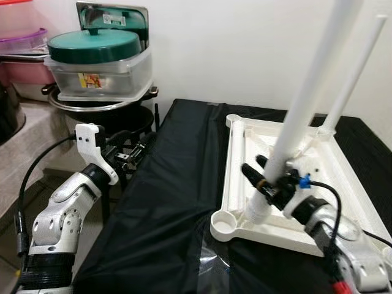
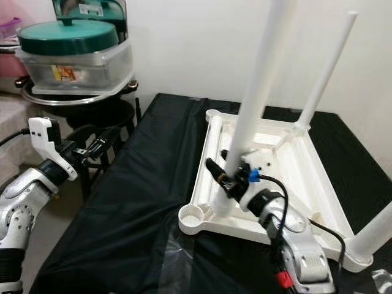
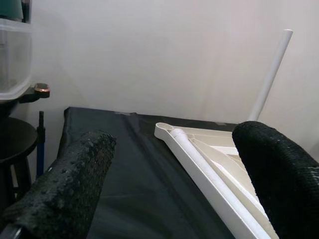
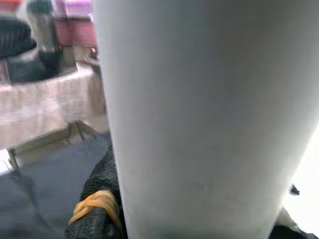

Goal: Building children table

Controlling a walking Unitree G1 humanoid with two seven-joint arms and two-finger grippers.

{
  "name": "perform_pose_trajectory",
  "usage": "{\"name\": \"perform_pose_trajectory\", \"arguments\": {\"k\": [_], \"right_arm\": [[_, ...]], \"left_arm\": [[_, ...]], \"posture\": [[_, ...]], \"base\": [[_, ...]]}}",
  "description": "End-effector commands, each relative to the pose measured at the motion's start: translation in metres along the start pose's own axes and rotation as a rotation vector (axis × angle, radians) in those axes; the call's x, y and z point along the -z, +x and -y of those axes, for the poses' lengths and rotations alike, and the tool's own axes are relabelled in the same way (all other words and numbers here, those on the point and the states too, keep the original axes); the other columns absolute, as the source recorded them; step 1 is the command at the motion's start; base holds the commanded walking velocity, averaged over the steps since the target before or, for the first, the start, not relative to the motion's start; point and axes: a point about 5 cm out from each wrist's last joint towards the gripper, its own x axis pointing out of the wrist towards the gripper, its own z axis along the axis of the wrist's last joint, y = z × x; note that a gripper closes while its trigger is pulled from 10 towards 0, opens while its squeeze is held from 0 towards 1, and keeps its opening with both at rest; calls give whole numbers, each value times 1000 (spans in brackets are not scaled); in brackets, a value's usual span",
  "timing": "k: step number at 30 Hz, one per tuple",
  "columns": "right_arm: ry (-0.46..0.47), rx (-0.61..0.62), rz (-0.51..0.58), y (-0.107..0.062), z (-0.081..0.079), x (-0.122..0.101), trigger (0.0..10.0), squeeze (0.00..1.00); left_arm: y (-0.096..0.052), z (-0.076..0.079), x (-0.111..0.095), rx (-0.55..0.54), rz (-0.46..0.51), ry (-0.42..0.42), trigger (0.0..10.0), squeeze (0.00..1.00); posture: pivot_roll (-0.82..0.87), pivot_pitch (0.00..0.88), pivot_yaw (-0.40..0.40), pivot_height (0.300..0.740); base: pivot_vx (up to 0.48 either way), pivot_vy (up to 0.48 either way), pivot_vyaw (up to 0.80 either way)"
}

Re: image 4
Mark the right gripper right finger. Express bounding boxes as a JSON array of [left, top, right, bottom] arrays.
[[270, 208, 319, 239]]

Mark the white plastic table leg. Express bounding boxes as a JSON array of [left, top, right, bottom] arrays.
[[93, 0, 319, 239]]

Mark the clear container purple lid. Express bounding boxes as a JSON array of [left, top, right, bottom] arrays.
[[54, 0, 94, 13]]

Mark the black glossy bag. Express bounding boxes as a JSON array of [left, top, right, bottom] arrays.
[[0, 17, 63, 84]]

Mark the pink plastic tub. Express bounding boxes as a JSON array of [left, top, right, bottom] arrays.
[[53, 17, 98, 49]]

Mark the yellow rubber band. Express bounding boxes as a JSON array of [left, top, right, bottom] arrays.
[[68, 190, 124, 234]]

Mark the black floor cloth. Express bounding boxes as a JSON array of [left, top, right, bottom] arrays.
[[0, 131, 120, 239]]

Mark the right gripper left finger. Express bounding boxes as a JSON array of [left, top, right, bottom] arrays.
[[64, 143, 128, 239]]

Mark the beige cloth-covered stand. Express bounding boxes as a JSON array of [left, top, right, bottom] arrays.
[[0, 62, 109, 155]]

